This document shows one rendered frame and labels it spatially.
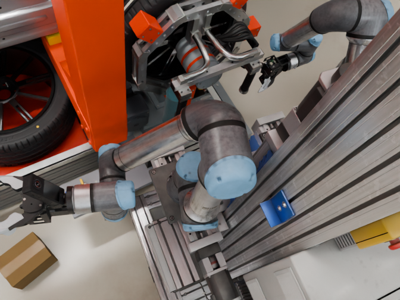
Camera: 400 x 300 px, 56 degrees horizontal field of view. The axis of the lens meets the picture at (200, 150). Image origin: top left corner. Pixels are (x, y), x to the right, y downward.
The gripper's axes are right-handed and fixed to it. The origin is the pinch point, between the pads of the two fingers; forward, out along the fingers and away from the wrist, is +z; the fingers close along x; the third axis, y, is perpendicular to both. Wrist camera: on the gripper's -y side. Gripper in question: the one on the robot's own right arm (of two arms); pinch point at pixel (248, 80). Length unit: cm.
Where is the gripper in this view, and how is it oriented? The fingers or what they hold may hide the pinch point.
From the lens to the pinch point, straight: 172.2
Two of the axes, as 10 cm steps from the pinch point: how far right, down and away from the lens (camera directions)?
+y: 1.6, -4.0, -9.0
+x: 4.8, 8.3, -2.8
